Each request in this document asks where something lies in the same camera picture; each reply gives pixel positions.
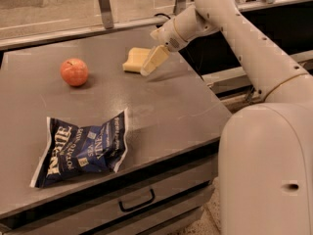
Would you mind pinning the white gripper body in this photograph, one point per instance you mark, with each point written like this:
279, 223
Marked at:
168, 34

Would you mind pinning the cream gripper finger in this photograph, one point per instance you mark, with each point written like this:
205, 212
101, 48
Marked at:
157, 56

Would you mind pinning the yellow sponge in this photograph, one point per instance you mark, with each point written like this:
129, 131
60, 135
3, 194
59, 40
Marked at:
136, 58

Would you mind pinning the blue potato chip bag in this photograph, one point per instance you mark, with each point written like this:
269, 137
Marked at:
73, 150

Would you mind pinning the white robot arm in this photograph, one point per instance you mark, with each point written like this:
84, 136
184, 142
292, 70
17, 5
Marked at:
265, 158

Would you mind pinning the grey low shelf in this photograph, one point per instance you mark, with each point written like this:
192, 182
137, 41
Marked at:
233, 88

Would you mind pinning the red apple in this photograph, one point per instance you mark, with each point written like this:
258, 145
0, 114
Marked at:
74, 72

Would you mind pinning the grey drawer cabinet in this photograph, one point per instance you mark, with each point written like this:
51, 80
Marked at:
174, 125

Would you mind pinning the metal rail bracket left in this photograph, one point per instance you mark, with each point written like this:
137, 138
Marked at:
106, 13

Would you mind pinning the black drawer handle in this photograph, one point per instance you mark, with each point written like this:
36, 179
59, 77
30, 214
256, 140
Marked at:
136, 200

